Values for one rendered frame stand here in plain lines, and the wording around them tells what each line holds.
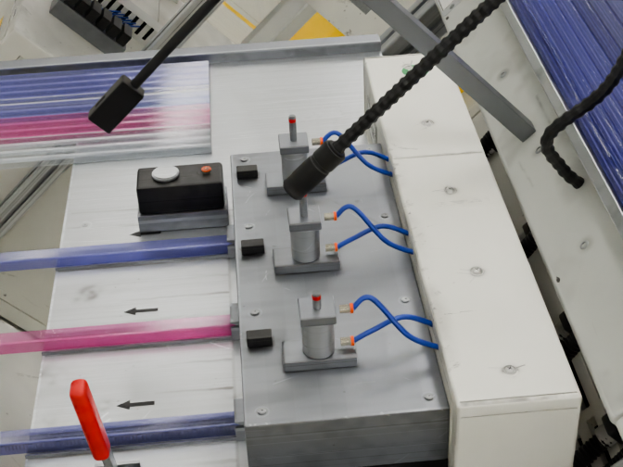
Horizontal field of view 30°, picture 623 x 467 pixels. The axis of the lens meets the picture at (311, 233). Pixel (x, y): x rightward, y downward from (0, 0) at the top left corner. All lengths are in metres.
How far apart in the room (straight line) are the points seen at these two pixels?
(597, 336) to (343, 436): 0.18
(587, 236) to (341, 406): 0.22
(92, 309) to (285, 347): 0.22
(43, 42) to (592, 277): 1.54
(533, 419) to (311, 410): 0.14
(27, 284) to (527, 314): 1.77
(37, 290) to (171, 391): 1.62
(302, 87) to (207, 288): 0.36
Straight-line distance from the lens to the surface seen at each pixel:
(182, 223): 1.04
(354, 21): 2.17
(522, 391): 0.75
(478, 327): 0.80
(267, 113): 1.21
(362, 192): 0.97
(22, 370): 1.53
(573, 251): 0.85
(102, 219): 1.07
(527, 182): 0.94
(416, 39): 0.91
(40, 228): 2.39
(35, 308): 2.52
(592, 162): 0.84
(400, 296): 0.85
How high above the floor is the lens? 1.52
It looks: 22 degrees down
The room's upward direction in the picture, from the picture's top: 48 degrees clockwise
